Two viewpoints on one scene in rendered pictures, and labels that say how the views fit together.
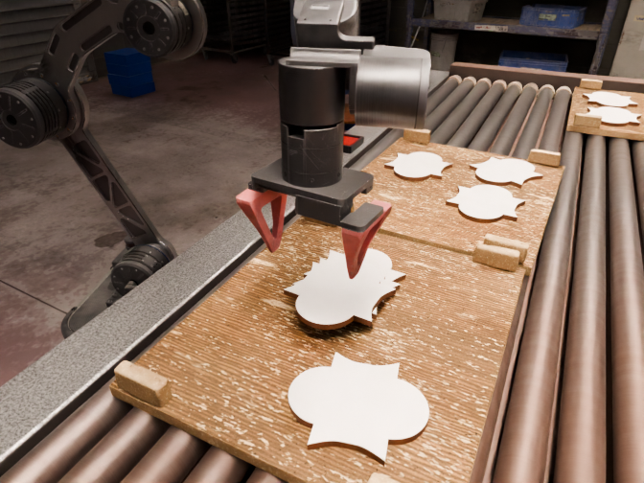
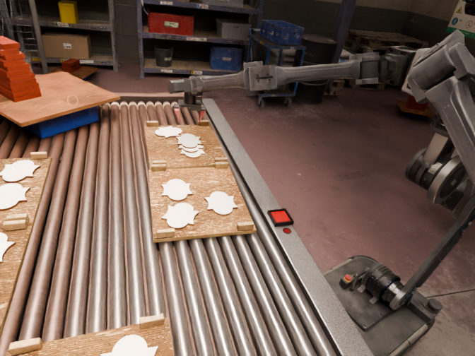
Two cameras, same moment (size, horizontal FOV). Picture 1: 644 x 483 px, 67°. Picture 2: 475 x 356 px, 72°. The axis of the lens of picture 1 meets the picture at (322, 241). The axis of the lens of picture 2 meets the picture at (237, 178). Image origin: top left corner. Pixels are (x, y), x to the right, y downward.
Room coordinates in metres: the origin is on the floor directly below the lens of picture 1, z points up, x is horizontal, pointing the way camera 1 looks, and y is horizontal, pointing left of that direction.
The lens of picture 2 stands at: (1.59, -0.88, 1.71)
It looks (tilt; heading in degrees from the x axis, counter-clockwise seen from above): 34 degrees down; 132
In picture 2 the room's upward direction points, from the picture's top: 8 degrees clockwise
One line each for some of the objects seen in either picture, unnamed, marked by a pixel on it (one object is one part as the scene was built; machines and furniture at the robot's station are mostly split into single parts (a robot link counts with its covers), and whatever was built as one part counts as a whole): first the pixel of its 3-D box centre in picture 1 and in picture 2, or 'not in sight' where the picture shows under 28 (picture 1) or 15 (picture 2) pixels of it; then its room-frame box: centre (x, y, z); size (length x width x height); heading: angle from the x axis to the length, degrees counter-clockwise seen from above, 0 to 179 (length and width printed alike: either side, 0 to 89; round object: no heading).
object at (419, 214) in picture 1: (448, 190); (197, 198); (0.82, -0.24, 0.93); 0.41 x 0.35 x 0.02; 151
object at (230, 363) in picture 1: (348, 323); (184, 145); (0.45, -0.03, 0.93); 0.41 x 0.35 x 0.02; 153
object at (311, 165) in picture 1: (312, 156); (189, 98); (0.43, 0.01, 1.15); 0.10 x 0.07 x 0.07; 60
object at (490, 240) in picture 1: (504, 247); (158, 167); (0.59, -0.26, 0.95); 0.06 x 0.02 x 0.03; 61
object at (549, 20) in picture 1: (552, 15); not in sight; (5.02, -2.16, 0.72); 0.50 x 0.38 x 0.16; 53
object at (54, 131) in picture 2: not in sight; (52, 110); (-0.11, -0.43, 0.97); 0.31 x 0.31 x 0.10; 12
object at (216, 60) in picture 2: not in sight; (225, 56); (-2.57, 3.01, 0.32); 0.50 x 0.41 x 0.37; 57
